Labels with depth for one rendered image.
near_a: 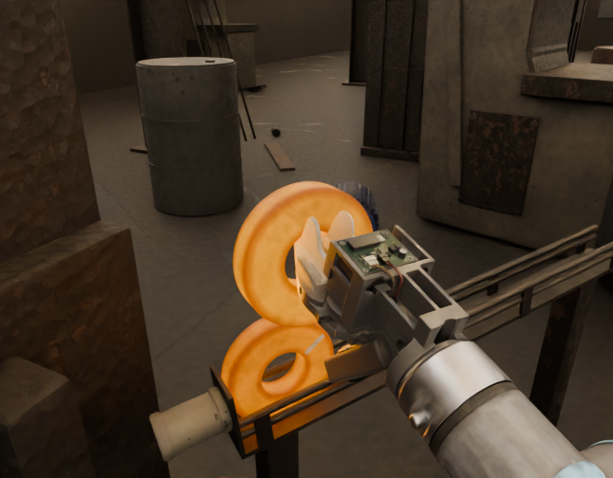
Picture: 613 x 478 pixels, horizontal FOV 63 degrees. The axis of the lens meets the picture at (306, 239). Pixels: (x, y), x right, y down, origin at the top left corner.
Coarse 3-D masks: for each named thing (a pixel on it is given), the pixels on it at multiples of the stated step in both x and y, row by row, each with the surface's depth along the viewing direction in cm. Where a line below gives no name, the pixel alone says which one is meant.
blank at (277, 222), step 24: (288, 192) 49; (312, 192) 49; (336, 192) 50; (264, 216) 48; (288, 216) 49; (312, 216) 50; (336, 216) 51; (360, 216) 53; (240, 240) 49; (264, 240) 48; (288, 240) 50; (240, 264) 49; (264, 264) 49; (240, 288) 51; (264, 288) 50; (288, 288) 52; (264, 312) 51; (288, 312) 53
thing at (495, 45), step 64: (448, 0) 243; (512, 0) 227; (448, 64) 253; (512, 64) 236; (576, 64) 267; (448, 128) 264; (512, 128) 244; (576, 128) 227; (448, 192) 278; (512, 192) 254; (576, 192) 236
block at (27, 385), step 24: (24, 360) 54; (0, 384) 51; (24, 384) 51; (48, 384) 51; (72, 384) 52; (0, 408) 48; (24, 408) 48; (48, 408) 50; (72, 408) 52; (0, 432) 46; (24, 432) 48; (48, 432) 50; (72, 432) 53; (0, 456) 48; (24, 456) 48; (48, 456) 51; (72, 456) 54
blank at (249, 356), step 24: (240, 336) 64; (264, 336) 62; (288, 336) 64; (312, 336) 66; (240, 360) 62; (264, 360) 64; (312, 360) 68; (240, 384) 63; (264, 384) 68; (288, 384) 69; (240, 408) 65
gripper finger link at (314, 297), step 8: (296, 264) 49; (296, 272) 48; (304, 272) 47; (304, 280) 47; (312, 280) 46; (304, 288) 45; (312, 288) 45; (320, 288) 45; (304, 296) 45; (312, 296) 44; (320, 296) 44; (304, 304) 45; (312, 304) 44; (320, 304) 44; (312, 312) 45; (320, 312) 44; (320, 320) 44; (328, 320) 44
